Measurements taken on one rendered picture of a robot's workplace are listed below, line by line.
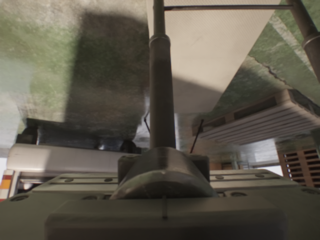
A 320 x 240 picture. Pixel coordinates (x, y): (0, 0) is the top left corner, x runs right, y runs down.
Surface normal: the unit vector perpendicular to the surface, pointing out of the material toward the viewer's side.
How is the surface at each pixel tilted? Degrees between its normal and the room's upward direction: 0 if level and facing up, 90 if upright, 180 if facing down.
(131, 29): 0
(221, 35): 0
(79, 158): 90
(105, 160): 90
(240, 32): 0
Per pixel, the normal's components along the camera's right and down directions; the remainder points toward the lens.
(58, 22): 0.02, 0.93
